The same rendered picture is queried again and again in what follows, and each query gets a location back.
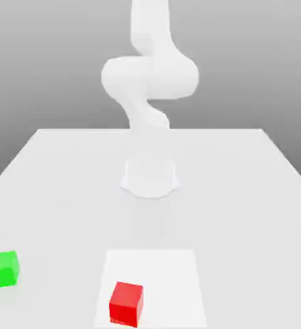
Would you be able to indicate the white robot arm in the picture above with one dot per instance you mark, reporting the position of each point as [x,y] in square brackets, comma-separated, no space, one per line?
[150,77]

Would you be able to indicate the small green cube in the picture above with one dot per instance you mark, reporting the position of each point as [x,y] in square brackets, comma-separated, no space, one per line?
[1,270]

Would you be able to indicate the small red cube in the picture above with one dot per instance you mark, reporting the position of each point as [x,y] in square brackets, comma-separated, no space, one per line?
[125,304]

